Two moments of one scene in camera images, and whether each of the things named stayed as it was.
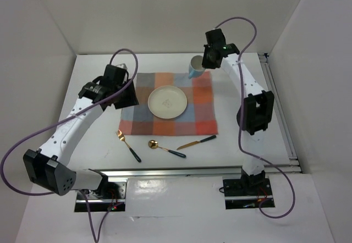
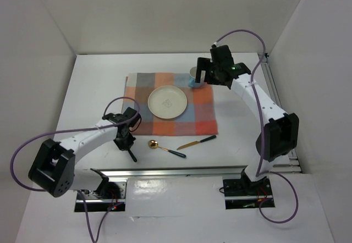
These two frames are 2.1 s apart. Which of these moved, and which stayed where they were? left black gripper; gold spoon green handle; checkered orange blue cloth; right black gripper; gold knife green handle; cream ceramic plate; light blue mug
Moved: left black gripper; right black gripper; light blue mug
Stayed: gold spoon green handle; cream ceramic plate; checkered orange blue cloth; gold knife green handle
